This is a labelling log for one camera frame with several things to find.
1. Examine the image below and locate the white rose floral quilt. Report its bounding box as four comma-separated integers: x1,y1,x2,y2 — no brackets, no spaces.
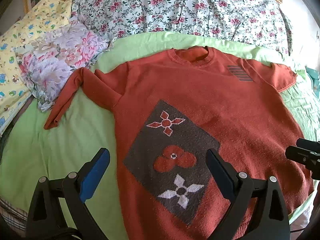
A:
71,0,293,55

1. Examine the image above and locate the red knit sweater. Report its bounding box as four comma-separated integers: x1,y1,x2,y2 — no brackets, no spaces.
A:
44,47,314,239

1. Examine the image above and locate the purple floral pillow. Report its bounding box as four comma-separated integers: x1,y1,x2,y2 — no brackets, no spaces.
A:
16,16,116,112

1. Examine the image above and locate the green bed sheet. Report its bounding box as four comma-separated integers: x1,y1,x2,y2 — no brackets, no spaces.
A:
1,32,319,239

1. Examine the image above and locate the yellow cartoon print pillow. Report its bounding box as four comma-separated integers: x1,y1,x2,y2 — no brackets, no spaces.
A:
0,0,72,133

